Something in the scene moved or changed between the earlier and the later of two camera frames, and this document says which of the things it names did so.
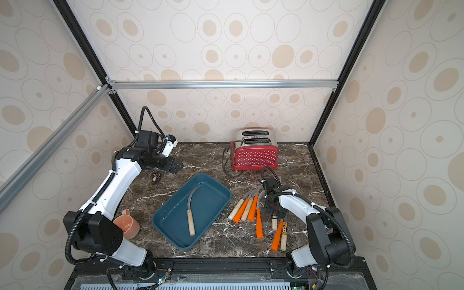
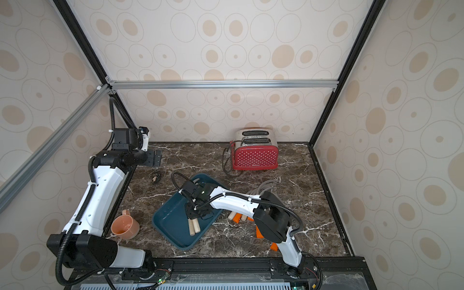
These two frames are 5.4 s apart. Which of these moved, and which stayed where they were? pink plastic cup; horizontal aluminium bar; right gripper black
Moved: right gripper black
Stayed: pink plastic cup; horizontal aluminium bar
